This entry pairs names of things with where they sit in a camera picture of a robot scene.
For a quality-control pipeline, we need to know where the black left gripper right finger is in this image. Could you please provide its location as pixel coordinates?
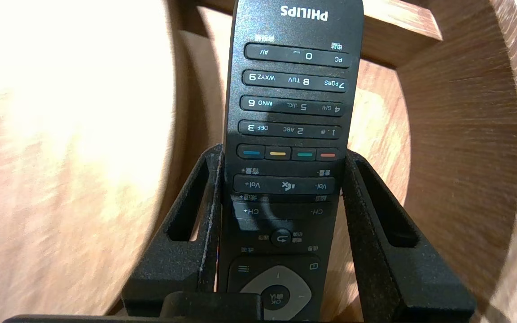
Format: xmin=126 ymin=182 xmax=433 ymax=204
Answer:
xmin=341 ymin=149 xmax=477 ymax=322

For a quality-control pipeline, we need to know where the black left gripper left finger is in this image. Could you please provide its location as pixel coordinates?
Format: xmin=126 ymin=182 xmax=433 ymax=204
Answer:
xmin=121 ymin=144 xmax=224 ymax=315

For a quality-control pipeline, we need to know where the round wooden bedside table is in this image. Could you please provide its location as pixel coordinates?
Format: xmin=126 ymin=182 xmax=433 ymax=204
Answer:
xmin=169 ymin=0 xmax=517 ymax=323

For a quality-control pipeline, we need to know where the black tv remote control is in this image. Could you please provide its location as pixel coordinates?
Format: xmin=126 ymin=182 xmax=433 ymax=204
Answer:
xmin=215 ymin=0 xmax=365 ymax=323

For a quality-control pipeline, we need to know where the round wooden nightstand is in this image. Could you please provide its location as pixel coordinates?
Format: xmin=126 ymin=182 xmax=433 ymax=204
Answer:
xmin=0 ymin=0 xmax=188 ymax=323

